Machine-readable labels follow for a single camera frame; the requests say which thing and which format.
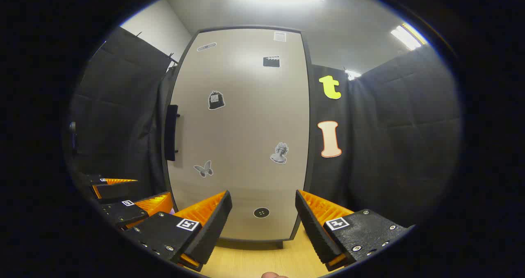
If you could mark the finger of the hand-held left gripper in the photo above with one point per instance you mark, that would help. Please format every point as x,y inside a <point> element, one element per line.
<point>119,213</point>
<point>117,190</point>

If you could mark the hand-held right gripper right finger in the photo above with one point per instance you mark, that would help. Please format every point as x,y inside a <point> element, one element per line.
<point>313,229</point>

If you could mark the dark grey cabinet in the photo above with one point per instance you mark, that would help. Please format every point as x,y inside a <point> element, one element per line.
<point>310,146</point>

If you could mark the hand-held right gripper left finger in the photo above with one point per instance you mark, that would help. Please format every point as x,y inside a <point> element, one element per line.
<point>213,229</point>

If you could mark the black backdrop cloth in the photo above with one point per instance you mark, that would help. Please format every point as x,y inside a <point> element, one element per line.
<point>393,126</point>

